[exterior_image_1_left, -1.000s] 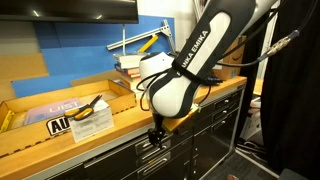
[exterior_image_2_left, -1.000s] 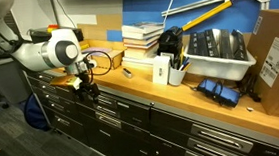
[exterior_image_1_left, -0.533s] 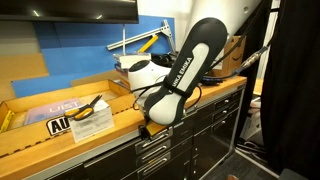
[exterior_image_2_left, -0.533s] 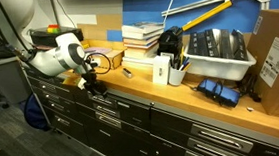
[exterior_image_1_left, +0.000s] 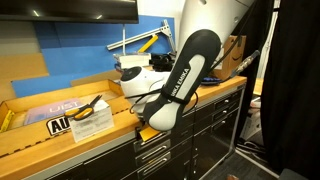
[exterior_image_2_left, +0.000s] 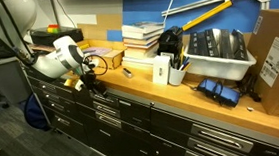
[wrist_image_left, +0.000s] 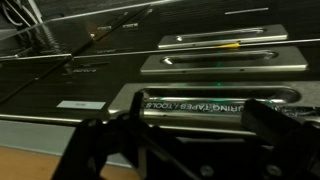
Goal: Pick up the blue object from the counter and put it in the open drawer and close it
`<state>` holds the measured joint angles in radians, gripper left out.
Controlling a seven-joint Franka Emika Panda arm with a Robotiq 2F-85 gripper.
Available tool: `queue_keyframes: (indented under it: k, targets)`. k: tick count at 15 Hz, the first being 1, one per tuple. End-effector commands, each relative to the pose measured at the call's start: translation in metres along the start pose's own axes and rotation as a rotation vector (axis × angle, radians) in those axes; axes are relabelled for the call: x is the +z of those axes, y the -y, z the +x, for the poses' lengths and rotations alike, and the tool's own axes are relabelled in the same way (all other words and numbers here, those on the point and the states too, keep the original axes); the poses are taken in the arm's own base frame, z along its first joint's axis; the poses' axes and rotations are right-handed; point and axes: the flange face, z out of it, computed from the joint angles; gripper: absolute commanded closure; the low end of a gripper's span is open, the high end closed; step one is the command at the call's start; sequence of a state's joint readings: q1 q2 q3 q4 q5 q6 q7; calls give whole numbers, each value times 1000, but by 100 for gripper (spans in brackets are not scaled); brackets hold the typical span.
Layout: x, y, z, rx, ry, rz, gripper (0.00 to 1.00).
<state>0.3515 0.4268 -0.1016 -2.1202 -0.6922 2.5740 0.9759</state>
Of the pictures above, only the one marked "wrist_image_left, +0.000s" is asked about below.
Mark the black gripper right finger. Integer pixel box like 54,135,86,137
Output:
240,98,320,180

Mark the wide tool drawer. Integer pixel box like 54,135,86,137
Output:
0,71,320,136

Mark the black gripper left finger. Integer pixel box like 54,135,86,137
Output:
51,90,148,180

